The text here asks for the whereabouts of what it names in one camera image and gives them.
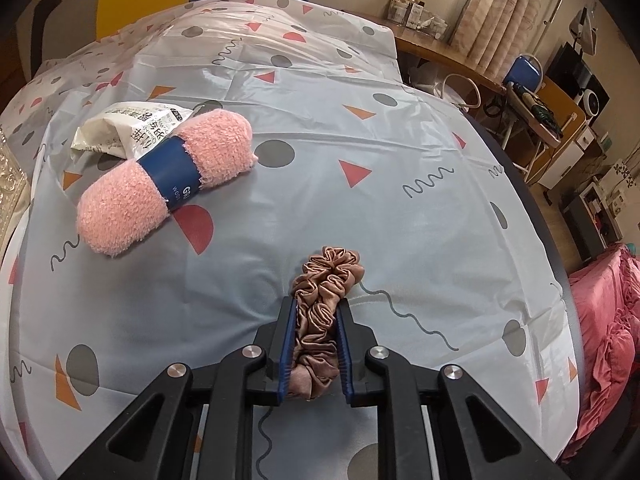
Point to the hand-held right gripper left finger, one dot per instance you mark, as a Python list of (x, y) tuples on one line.
[(290, 340)]

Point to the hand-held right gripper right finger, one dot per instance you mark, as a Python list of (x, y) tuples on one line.
[(342, 350)]

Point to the brown satin scrunchie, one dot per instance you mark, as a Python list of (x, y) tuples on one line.
[(320, 310)]

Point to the pink fluffy towel roll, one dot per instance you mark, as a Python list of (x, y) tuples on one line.
[(115, 215)]

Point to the white printed tissue packet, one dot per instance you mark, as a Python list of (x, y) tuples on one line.
[(110, 132)]

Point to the patterned plastic tablecloth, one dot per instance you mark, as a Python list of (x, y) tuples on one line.
[(400, 240)]

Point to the pink ruffled bedspread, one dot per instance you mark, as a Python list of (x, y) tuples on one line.
[(610, 310)]

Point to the white shelf unit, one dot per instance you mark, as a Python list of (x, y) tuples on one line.
[(580, 215)]

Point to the white cabinet with wooden top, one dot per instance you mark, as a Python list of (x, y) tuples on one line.
[(565, 160)]

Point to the white folding rack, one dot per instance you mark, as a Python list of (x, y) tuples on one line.
[(530, 102)]

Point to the silver ornate box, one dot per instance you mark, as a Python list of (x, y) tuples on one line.
[(10, 185)]

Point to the blue chair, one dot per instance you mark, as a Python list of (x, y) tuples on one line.
[(522, 72)]

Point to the clear desk organizer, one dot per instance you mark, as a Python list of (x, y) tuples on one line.
[(415, 12)]

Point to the white round fan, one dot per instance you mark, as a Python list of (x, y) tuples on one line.
[(591, 105)]

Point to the black monitor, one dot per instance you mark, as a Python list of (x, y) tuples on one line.
[(565, 70)]

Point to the beige patterned curtain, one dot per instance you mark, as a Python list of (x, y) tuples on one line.
[(505, 10)]

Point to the white desk lamp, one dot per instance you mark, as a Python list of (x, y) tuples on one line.
[(586, 30)]

